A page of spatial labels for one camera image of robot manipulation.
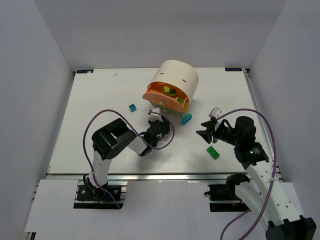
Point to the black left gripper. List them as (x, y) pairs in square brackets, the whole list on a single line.
[(161, 126)]

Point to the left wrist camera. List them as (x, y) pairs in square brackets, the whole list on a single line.
[(154, 114)]

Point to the dark green long lego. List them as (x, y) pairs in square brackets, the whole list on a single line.
[(213, 153)]

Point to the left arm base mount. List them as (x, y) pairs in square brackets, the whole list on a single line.
[(88, 197)]

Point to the yellow drawer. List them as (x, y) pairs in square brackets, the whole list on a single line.
[(186, 106)]

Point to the cream cylindrical drawer container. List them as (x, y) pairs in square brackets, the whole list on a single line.
[(180, 75)]

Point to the left blue corner label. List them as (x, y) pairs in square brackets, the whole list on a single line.
[(84, 71)]

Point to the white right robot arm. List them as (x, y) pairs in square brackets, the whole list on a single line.
[(258, 188)]

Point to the blue corner label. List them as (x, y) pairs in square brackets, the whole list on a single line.
[(233, 69), (84, 71)]

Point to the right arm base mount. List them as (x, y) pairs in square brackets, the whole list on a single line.
[(223, 197)]

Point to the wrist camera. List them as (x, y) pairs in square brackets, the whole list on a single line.
[(154, 114), (215, 113)]

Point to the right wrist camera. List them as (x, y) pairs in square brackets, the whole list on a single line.
[(215, 113)]

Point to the long teal lego brick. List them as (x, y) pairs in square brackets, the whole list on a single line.
[(186, 118)]

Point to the lime square lego front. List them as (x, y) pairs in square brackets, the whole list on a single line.
[(181, 101)]

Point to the right blue corner label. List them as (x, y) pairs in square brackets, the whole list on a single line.
[(233, 69)]

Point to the small teal square lego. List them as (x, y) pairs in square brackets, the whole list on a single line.
[(132, 108)]

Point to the aluminium front rail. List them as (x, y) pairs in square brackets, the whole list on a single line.
[(146, 177)]

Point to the lime curved lego assembly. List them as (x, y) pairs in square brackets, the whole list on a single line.
[(170, 92)]

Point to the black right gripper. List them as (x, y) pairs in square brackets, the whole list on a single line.
[(215, 130)]

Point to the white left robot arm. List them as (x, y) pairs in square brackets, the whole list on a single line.
[(110, 140)]

